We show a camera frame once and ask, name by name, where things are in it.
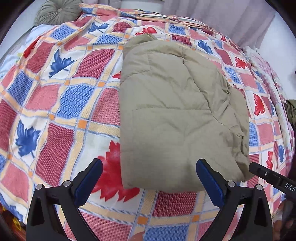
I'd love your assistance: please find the round green cushion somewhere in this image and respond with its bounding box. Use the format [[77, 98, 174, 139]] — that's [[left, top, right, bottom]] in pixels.
[[34, 0, 81, 26]]

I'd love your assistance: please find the pink floral folded quilt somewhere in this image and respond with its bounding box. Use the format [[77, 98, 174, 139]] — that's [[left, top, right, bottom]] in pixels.
[[242, 46, 296, 149]]

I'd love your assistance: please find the beige puffer jacket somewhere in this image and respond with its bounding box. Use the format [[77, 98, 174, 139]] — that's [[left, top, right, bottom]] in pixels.
[[119, 34, 252, 192]]

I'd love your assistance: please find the leaf patterned checkered bedspread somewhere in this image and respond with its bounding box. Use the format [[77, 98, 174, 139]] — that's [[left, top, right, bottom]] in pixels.
[[1, 4, 295, 240]]

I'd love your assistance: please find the olive green garment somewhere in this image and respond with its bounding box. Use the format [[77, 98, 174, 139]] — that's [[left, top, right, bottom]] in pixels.
[[285, 99, 296, 127]]

